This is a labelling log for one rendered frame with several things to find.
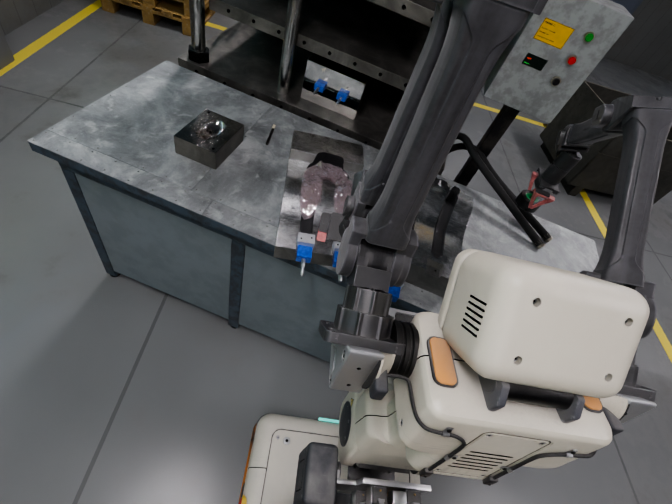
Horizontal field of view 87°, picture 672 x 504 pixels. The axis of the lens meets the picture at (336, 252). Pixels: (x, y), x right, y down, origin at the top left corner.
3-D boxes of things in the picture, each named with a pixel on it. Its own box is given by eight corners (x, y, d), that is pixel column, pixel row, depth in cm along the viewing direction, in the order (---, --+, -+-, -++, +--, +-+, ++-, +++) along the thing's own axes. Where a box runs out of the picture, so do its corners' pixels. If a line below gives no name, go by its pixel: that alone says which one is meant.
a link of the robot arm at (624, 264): (630, 71, 61) (704, 72, 58) (598, 107, 74) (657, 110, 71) (580, 327, 61) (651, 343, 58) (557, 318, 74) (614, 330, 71)
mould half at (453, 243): (445, 298, 112) (467, 275, 102) (369, 266, 112) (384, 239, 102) (457, 202, 145) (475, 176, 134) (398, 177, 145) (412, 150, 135)
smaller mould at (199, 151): (215, 170, 121) (215, 153, 116) (175, 152, 121) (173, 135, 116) (243, 140, 134) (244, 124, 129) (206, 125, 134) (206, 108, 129)
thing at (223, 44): (437, 179, 164) (444, 169, 160) (178, 70, 165) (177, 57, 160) (453, 101, 219) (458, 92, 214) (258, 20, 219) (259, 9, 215)
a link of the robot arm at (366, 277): (350, 296, 51) (386, 303, 52) (365, 227, 52) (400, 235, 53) (340, 290, 60) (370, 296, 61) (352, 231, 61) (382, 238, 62)
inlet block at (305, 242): (309, 282, 100) (312, 271, 96) (291, 279, 99) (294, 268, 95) (311, 246, 108) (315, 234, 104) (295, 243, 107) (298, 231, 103)
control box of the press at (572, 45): (432, 272, 228) (637, 20, 116) (388, 254, 228) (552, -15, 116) (436, 248, 242) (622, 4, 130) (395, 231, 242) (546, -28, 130)
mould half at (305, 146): (357, 271, 110) (368, 249, 102) (273, 257, 105) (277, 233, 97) (354, 168, 141) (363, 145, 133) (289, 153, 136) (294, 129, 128)
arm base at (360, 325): (324, 341, 49) (406, 356, 51) (336, 283, 49) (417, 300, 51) (317, 329, 57) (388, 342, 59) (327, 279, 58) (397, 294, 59)
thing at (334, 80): (353, 119, 166) (365, 83, 152) (300, 97, 166) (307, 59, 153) (378, 78, 198) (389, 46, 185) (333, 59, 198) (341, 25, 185)
